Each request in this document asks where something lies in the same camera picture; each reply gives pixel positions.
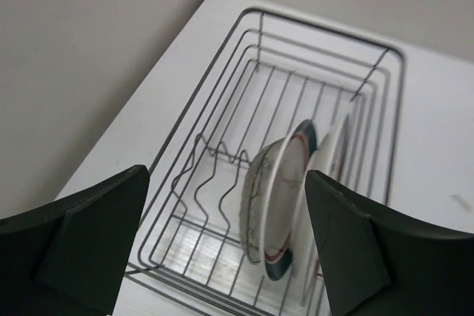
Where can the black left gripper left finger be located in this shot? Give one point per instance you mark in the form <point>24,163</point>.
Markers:
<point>69,256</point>

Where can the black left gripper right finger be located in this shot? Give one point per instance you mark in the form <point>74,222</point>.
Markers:
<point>378,261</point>

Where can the green red ring plate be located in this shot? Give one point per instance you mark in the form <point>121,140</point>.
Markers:
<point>287,170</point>

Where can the orange sunburst plate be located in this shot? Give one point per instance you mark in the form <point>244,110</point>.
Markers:
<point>329,158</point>

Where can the clear glass plate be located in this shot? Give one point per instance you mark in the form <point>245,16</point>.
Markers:
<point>252,195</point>

